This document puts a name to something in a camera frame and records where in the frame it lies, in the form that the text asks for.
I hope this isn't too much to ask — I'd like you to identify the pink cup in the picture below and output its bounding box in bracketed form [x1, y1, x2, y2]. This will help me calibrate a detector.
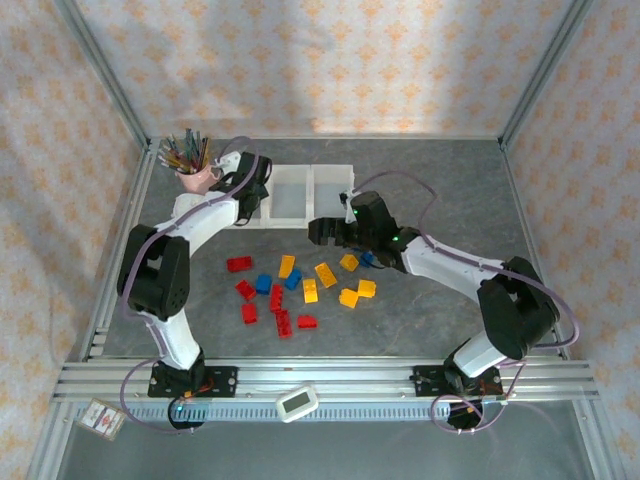
[177, 162, 223, 197]

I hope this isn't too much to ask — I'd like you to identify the bundle of coloured pens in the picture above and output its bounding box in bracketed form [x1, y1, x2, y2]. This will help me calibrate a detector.
[156, 127, 211, 175]

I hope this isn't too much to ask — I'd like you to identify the white digital timer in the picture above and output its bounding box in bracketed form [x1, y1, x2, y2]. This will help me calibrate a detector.
[276, 383, 321, 424]

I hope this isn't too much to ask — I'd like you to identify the playing card box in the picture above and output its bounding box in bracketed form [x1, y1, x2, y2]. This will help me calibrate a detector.
[75, 397, 127, 442]

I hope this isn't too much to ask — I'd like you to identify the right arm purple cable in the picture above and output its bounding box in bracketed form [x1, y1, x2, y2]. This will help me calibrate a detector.
[349, 170, 582, 434]

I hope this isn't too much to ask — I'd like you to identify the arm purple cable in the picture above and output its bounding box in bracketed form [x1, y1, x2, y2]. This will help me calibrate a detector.
[118, 135, 262, 436]
[349, 170, 582, 434]

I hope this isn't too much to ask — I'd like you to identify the aluminium frame rail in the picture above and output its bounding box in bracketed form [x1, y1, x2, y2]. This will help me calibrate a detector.
[147, 132, 506, 142]
[74, 147, 164, 361]
[499, 144, 571, 361]

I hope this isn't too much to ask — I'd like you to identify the aluminium mounting rail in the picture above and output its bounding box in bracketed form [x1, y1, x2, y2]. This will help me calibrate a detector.
[52, 356, 599, 404]

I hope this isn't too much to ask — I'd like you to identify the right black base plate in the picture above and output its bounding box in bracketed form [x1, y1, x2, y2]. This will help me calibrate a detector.
[411, 363, 504, 400]

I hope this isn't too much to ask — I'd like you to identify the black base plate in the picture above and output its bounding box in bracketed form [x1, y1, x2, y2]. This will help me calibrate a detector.
[411, 363, 504, 400]
[148, 363, 239, 400]

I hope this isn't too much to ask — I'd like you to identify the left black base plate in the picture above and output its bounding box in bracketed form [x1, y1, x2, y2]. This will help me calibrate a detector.
[148, 363, 239, 400]

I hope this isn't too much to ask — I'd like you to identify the aluminium frame post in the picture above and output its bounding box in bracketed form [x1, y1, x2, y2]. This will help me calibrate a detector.
[499, 0, 599, 151]
[27, 399, 76, 480]
[52, 0, 154, 151]
[572, 399, 626, 480]

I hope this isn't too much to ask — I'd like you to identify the grey slotted cable duct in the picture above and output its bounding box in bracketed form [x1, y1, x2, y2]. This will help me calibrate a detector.
[122, 401, 482, 422]

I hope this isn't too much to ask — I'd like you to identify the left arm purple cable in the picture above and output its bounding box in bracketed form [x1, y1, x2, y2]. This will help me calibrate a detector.
[118, 135, 262, 436]

